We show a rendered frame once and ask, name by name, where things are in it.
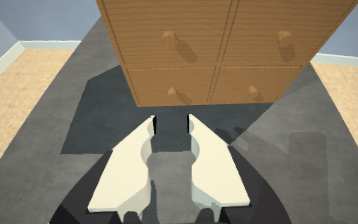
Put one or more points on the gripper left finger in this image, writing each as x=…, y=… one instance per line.
x=117, y=183

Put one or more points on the brown wooden chest of drawers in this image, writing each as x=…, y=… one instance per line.
x=218, y=63

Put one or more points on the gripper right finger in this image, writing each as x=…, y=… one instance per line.
x=223, y=180

